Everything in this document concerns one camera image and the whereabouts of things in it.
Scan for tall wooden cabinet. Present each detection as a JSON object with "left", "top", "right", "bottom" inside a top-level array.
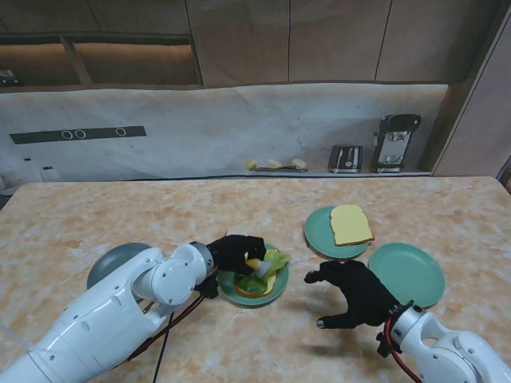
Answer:
[{"left": 433, "top": 0, "right": 511, "bottom": 179}]

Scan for white countertop appliance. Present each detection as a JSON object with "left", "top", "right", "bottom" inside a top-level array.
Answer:
[{"left": 0, "top": 157, "right": 41, "bottom": 192}]

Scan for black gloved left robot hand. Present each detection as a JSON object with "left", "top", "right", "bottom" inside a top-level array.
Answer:
[{"left": 206, "top": 234, "right": 267, "bottom": 277}]

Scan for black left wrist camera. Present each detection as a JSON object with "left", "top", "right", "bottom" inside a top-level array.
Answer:
[{"left": 193, "top": 274, "right": 220, "bottom": 300}]

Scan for green toy lettuce leaf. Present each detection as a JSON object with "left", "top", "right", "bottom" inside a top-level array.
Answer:
[{"left": 235, "top": 247, "right": 293, "bottom": 294}]

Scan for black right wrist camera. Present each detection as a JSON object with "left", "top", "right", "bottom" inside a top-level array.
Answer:
[{"left": 376, "top": 333, "right": 394, "bottom": 358}]

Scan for right arm red black cables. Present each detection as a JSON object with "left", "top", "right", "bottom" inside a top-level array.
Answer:
[{"left": 385, "top": 310, "right": 424, "bottom": 383}]

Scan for arm red black cables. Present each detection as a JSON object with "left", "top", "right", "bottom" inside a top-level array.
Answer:
[
  {"left": 385, "top": 310, "right": 424, "bottom": 383},
  {"left": 127, "top": 294, "right": 204, "bottom": 383}
]

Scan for toy bread slice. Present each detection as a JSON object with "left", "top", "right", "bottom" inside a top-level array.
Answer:
[
  {"left": 232, "top": 274, "right": 280, "bottom": 299},
  {"left": 329, "top": 203, "right": 376, "bottom": 247}
]

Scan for black silver coffee machine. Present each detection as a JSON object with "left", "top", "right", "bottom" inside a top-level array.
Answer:
[{"left": 370, "top": 113, "right": 423, "bottom": 174}]

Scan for green round plate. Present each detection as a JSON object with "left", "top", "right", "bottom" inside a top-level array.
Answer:
[
  {"left": 303, "top": 206, "right": 370, "bottom": 263},
  {"left": 216, "top": 242, "right": 290, "bottom": 308},
  {"left": 368, "top": 242, "right": 446, "bottom": 310}
]

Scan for toy fried egg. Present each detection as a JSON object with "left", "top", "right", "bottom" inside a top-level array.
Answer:
[{"left": 244, "top": 258, "right": 276, "bottom": 280}]

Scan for grey round plate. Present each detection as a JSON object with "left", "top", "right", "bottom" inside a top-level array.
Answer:
[{"left": 86, "top": 242, "right": 151, "bottom": 292}]

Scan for dark flat cutting board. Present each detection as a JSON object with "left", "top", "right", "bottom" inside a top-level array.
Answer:
[{"left": 249, "top": 166, "right": 309, "bottom": 174}]

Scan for dark background equipment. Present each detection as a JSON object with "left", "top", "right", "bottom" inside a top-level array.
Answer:
[{"left": 497, "top": 155, "right": 511, "bottom": 191}]

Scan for black toaster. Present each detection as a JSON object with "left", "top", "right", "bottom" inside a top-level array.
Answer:
[{"left": 327, "top": 144, "right": 364, "bottom": 174}]

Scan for wooden wall shelf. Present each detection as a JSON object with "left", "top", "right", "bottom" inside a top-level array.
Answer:
[{"left": 0, "top": 34, "right": 204, "bottom": 91}]

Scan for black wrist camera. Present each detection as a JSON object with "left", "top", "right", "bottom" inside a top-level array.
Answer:
[
  {"left": 193, "top": 274, "right": 220, "bottom": 300},
  {"left": 376, "top": 333, "right": 394, "bottom": 358}
]

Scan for left arm red black cables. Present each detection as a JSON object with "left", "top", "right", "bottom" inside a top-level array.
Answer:
[{"left": 127, "top": 294, "right": 204, "bottom": 383}]

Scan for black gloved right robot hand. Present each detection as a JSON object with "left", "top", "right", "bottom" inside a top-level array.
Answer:
[{"left": 303, "top": 259, "right": 400, "bottom": 331}]

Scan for black panel with white rings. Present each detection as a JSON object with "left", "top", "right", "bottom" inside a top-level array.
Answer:
[{"left": 9, "top": 125, "right": 148, "bottom": 145}]

